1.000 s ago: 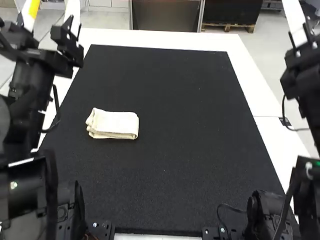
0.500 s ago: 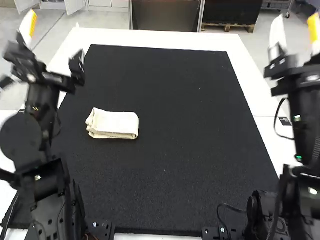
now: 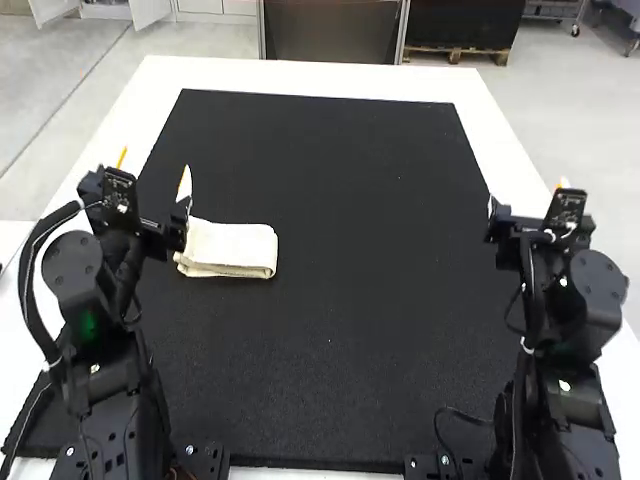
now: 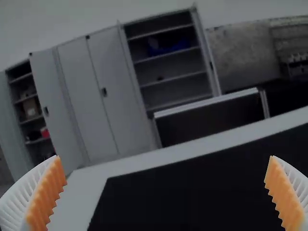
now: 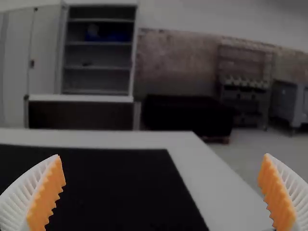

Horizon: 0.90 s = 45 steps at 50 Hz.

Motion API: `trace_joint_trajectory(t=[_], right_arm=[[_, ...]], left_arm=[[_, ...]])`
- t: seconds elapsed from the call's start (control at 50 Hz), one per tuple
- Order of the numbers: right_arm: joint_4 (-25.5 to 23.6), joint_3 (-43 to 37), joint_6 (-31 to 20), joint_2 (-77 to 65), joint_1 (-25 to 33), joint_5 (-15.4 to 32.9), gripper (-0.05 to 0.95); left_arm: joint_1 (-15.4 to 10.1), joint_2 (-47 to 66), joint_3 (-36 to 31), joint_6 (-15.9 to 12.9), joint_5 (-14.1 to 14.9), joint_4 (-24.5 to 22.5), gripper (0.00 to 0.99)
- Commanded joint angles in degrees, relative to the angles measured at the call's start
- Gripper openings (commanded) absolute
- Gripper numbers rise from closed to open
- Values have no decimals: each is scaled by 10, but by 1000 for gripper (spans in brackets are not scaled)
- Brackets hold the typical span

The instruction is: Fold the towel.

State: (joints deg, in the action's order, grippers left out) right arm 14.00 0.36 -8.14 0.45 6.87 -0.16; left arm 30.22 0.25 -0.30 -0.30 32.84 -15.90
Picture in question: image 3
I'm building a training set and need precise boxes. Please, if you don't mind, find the black cable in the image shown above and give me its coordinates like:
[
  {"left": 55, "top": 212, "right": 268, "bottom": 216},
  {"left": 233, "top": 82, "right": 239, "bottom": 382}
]
[
  {"left": 17, "top": 199, "right": 85, "bottom": 374},
  {"left": 502, "top": 239, "right": 535, "bottom": 357},
  {"left": 433, "top": 405, "right": 501, "bottom": 454}
]

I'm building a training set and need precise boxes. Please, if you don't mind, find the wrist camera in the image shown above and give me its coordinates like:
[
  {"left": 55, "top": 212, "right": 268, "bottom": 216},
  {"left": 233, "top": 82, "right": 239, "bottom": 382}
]
[
  {"left": 77, "top": 166, "right": 139, "bottom": 221},
  {"left": 543, "top": 187, "right": 590, "bottom": 237}
]

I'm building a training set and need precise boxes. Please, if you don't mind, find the metal trolley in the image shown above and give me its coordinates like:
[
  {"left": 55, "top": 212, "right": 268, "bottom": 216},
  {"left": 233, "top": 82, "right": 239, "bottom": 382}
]
[{"left": 522, "top": 0, "right": 585, "bottom": 38}]

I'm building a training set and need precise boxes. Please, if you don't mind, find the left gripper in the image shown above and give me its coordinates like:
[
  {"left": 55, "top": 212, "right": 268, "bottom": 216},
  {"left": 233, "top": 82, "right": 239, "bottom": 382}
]
[{"left": 87, "top": 144, "right": 195, "bottom": 265}]

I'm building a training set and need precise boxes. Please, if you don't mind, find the white cupboard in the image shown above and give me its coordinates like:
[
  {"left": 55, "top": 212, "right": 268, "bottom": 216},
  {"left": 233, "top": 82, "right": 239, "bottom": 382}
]
[{"left": 27, "top": 0, "right": 174, "bottom": 33}]

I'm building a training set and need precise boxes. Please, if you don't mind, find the black mat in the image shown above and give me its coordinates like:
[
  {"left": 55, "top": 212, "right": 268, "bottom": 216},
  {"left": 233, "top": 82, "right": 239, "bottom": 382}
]
[{"left": 0, "top": 88, "right": 532, "bottom": 475}]

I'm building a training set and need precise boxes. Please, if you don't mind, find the wooden pallet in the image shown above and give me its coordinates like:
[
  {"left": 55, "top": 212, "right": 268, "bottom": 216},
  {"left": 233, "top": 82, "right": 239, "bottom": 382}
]
[{"left": 402, "top": 43, "right": 512, "bottom": 68}]

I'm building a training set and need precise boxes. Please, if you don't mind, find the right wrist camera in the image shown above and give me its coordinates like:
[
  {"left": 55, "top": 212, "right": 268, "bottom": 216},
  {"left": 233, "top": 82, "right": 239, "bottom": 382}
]
[{"left": 543, "top": 187, "right": 590, "bottom": 237}]

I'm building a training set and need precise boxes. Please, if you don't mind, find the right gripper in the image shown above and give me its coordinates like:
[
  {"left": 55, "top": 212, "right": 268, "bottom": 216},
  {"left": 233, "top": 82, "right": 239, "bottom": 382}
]
[{"left": 483, "top": 174, "right": 597, "bottom": 272}]

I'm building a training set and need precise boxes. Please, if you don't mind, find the pale towel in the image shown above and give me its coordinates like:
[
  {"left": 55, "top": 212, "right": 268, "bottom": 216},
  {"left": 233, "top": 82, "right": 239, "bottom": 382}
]
[{"left": 172, "top": 214, "right": 280, "bottom": 282}]

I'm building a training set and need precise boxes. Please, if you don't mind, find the dark framed panel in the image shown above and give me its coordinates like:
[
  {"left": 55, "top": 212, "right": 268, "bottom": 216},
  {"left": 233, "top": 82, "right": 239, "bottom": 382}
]
[{"left": 258, "top": 0, "right": 409, "bottom": 66}]

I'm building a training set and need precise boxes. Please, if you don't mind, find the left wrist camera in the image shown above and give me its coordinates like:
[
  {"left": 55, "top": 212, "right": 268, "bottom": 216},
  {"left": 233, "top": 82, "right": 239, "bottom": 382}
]
[{"left": 77, "top": 166, "right": 139, "bottom": 221}]

